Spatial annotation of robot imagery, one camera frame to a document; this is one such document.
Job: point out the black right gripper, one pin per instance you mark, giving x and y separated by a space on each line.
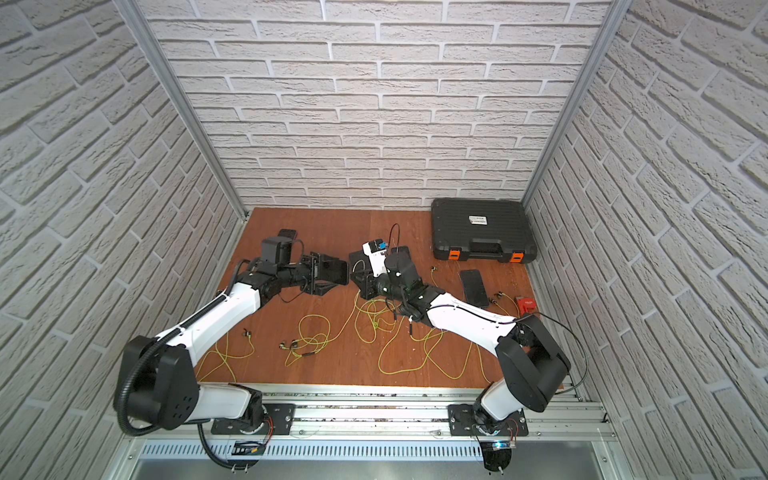
368 292

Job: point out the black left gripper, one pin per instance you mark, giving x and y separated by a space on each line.
318 271

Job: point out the black plastic tool case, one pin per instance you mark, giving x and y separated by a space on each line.
464 229

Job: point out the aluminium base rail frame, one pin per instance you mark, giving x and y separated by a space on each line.
401 424

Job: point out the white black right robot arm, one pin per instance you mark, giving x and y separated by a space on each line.
532 363

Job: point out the red handle tool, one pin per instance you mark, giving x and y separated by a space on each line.
526 305

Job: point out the dark phone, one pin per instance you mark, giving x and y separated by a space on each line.
402 250

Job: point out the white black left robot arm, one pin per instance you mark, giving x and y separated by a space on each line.
157 386

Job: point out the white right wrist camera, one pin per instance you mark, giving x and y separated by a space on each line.
376 253

